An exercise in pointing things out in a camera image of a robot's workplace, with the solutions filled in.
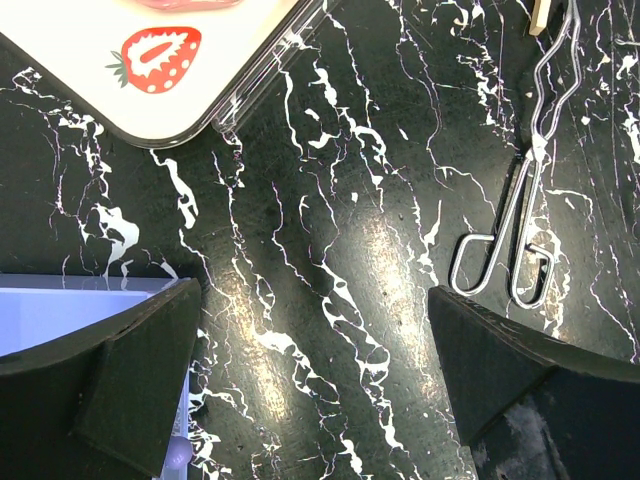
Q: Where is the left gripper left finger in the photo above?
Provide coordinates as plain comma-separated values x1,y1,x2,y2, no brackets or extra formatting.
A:
0,277,203,480

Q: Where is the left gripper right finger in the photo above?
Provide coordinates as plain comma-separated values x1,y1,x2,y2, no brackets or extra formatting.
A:
428,287,639,479

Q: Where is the purple knob on bin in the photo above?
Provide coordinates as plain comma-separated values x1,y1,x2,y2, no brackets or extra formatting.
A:
164,435,193,471

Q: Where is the blue plastic bin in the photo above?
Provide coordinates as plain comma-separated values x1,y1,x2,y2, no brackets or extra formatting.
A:
0,272,194,480

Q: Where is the strawberry pattern tray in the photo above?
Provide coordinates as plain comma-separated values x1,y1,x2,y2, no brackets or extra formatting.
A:
1,1,297,146

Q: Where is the wooden clothespin clamp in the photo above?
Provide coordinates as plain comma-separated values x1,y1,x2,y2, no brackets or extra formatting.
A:
528,0,552,36

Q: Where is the pink dotted plate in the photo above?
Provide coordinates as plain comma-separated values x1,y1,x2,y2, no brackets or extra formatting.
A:
136,0,241,12

